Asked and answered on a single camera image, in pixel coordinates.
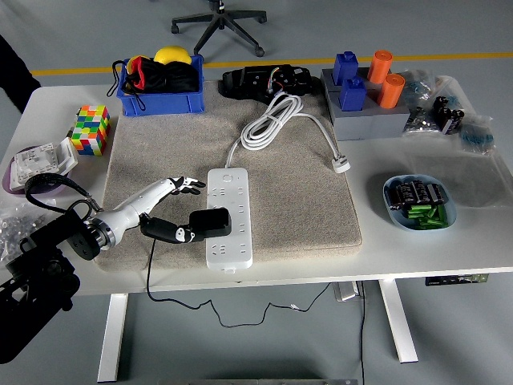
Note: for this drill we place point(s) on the black table control panel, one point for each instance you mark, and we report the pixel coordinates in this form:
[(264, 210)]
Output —
[(457, 280)]

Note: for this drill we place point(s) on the clear bag of blue parts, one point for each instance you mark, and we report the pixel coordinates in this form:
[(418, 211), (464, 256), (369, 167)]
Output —
[(418, 86), (477, 136)]

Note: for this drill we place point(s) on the clear bag of black capacitors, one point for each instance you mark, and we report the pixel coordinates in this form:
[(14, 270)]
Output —
[(449, 114)]

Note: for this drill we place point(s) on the green cylindrical part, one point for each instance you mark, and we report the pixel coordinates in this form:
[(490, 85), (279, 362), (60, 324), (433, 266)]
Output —
[(426, 223), (418, 211), (439, 214)]

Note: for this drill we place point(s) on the yellow ball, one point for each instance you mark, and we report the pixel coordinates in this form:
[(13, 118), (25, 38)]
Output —
[(172, 54)]

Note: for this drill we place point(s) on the black office chair base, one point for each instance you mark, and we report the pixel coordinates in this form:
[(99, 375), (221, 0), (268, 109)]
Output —
[(220, 20)]

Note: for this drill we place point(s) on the grey block base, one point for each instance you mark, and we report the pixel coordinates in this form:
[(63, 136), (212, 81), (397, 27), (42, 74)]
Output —
[(368, 124)]

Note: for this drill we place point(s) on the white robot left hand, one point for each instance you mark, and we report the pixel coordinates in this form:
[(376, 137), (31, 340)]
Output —
[(124, 214)]

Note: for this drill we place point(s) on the clear bag of metal screws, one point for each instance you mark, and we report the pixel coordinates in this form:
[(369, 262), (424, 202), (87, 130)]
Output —
[(16, 224)]

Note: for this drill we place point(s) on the grey-brown mat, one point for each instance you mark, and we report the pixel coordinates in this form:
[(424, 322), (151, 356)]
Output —
[(300, 208)]

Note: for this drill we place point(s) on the blue plastic bin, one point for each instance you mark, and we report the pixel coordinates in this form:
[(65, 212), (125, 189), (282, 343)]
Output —
[(160, 104)]

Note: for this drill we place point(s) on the large empty clear bag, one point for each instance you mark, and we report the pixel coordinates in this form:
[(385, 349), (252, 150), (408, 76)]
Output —
[(473, 176)]

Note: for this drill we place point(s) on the black capacitor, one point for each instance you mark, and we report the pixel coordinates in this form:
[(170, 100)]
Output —
[(420, 191), (394, 197), (405, 193), (436, 193)]

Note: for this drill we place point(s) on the purple bowl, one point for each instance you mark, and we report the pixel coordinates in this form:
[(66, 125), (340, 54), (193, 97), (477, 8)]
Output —
[(7, 182)]

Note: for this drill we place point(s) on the clear bag of dark parts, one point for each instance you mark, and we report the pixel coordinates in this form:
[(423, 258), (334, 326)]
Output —
[(421, 122)]

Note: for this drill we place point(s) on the white table leg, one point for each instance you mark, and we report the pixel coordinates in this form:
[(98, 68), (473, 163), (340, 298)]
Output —
[(113, 337), (398, 321)]

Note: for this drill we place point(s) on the light blue bowl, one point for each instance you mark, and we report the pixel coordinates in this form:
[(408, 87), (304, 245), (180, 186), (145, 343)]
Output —
[(401, 222)]

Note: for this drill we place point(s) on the white power strip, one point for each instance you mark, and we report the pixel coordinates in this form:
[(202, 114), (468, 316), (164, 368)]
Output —
[(240, 192)]

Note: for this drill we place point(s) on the silver metal bracket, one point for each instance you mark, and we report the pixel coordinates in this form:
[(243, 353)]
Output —
[(346, 291)]

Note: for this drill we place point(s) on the blue block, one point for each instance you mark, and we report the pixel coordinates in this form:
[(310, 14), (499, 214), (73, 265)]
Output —
[(344, 68), (352, 96)]

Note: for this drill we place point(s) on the orange cylinder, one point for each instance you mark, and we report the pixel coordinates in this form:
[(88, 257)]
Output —
[(391, 92), (378, 66)]

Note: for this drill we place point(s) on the multicolour puzzle cube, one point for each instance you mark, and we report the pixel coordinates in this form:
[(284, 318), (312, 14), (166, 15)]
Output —
[(92, 132)]

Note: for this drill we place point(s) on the black electronic device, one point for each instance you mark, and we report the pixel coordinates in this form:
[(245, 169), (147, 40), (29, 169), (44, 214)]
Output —
[(248, 82)]

